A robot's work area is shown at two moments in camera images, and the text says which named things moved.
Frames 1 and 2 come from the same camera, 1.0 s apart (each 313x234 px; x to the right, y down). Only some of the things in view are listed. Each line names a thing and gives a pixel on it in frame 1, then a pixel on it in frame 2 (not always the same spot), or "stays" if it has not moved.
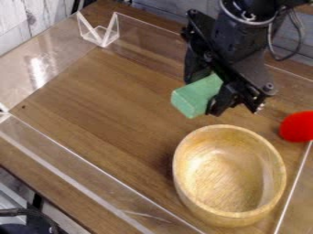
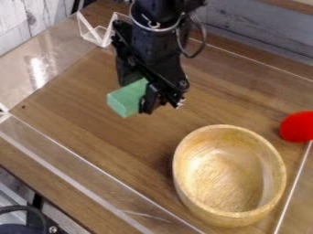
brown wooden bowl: x=229 y=175 stays
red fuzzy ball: x=296 y=127 stays
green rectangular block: x=192 y=97 → x=125 y=100
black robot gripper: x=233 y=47 → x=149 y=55
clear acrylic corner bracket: x=101 y=36 stays
